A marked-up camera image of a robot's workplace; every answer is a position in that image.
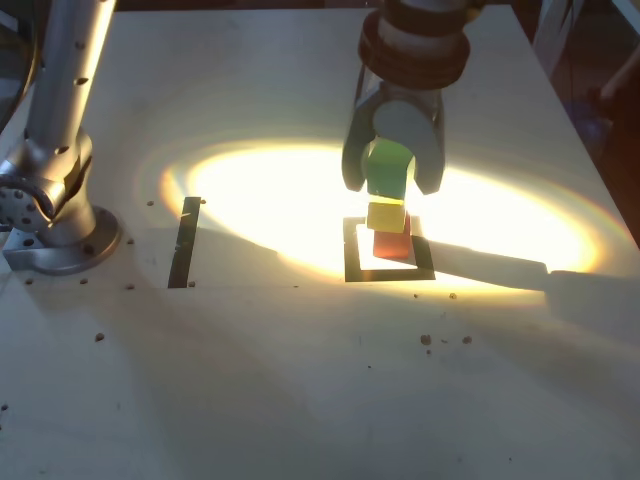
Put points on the white frame behind table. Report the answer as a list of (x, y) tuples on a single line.
[(552, 25)]

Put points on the black tape square outline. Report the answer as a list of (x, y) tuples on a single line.
[(352, 265)]

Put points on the green cube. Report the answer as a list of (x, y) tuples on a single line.
[(387, 172)]

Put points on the red cube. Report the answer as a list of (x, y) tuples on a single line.
[(392, 245)]

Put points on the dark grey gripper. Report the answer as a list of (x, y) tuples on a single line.
[(435, 107)]

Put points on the person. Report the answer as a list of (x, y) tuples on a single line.
[(625, 140)]

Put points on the yellow cube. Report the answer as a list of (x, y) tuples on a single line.
[(385, 217)]

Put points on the black tape strip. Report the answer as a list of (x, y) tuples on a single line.
[(182, 250)]

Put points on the blue object beside table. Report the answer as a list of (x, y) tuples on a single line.
[(587, 122)]

